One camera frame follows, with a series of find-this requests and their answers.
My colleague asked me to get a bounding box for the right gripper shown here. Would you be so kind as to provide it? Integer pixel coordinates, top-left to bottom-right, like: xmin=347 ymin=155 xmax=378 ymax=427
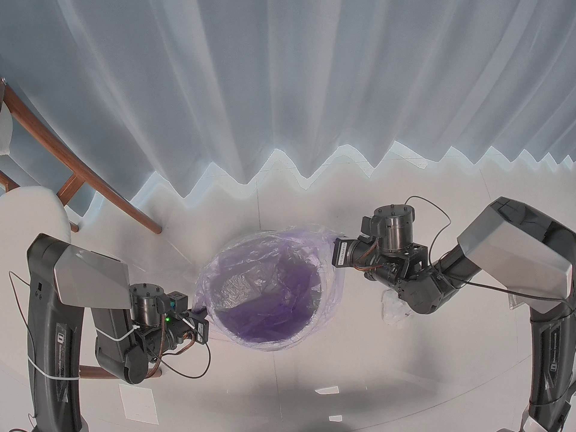
xmin=332 ymin=237 xmax=389 ymax=283

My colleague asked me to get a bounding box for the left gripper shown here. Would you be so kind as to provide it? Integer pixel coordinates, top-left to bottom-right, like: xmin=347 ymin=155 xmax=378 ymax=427
xmin=162 ymin=313 xmax=210 ymax=355

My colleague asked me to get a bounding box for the clear plastic wrapper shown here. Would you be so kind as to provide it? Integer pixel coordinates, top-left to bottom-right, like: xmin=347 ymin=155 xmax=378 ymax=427
xmin=380 ymin=288 xmax=412 ymax=327

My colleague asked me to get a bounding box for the purple plastic bag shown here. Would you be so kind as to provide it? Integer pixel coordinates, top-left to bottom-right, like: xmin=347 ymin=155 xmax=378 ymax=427
xmin=193 ymin=225 xmax=345 ymax=353

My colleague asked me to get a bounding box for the white trash bin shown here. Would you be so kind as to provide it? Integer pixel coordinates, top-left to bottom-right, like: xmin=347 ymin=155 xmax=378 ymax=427
xmin=208 ymin=241 xmax=331 ymax=347

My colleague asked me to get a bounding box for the wooden chair with white cushions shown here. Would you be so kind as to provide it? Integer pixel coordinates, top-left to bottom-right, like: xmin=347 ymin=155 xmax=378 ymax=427
xmin=0 ymin=77 xmax=164 ymax=382

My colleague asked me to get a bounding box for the white curtain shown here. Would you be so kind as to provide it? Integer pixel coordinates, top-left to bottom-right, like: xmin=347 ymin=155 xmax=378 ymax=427
xmin=0 ymin=0 xmax=576 ymax=219

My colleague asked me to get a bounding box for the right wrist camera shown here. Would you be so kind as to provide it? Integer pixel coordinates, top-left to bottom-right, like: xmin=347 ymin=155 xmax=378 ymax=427
xmin=358 ymin=214 xmax=383 ymax=244

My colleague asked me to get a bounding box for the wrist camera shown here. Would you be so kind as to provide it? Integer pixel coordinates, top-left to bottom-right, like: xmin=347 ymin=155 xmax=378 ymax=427
xmin=167 ymin=291 xmax=189 ymax=320
xmin=358 ymin=214 xmax=383 ymax=244

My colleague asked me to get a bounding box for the black cable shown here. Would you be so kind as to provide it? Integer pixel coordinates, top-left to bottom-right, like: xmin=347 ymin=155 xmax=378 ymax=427
xmin=157 ymin=331 xmax=212 ymax=380
xmin=403 ymin=196 xmax=452 ymax=273

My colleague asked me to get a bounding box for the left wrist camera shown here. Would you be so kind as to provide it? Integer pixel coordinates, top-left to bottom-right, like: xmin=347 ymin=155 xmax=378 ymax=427
xmin=167 ymin=291 xmax=189 ymax=320

